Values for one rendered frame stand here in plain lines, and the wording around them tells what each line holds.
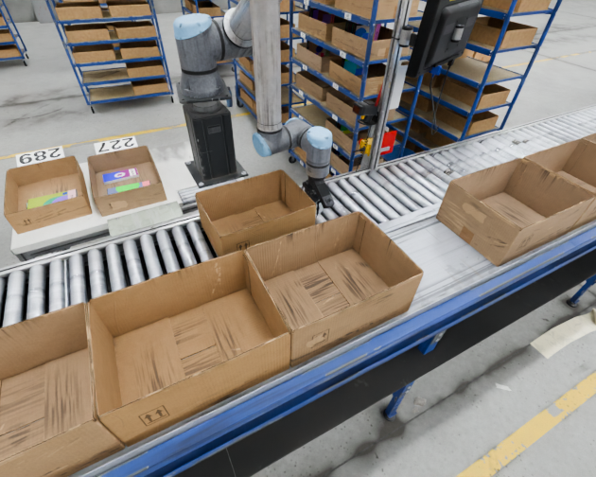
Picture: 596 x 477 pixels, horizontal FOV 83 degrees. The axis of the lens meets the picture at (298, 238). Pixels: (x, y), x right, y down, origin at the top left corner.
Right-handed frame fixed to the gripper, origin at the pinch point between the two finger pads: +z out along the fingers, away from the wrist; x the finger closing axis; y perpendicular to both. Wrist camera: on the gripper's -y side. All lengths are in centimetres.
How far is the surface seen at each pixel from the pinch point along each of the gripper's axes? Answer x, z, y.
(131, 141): 60, -6, 89
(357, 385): 19, 18, -62
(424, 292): -6, -8, -55
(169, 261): 61, 5, 6
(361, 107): -40, -28, 31
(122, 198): 71, -2, 46
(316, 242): 18.2, -17.5, -29.4
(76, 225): 92, 5, 44
